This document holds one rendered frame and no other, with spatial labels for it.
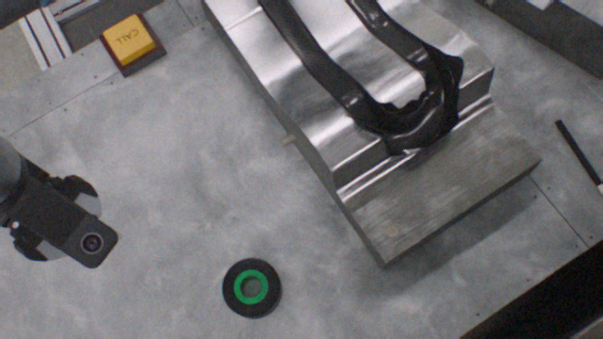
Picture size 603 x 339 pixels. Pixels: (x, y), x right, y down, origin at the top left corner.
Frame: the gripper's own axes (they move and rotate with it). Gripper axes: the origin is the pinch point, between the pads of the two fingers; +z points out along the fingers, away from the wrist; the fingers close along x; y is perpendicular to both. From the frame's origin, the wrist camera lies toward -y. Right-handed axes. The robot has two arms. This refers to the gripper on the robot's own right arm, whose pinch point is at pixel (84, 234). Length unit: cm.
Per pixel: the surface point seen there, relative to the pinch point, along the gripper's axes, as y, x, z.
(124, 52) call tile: 18.8, -25.3, 11.4
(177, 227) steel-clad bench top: -3.9, -7.8, 15.1
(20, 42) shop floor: 102, -32, 95
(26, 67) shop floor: 94, -26, 95
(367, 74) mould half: -17.1, -38.4, 3.2
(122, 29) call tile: 21.7, -28.2, 11.4
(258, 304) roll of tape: -21.0, -5.1, 11.6
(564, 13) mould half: -35, -62, 6
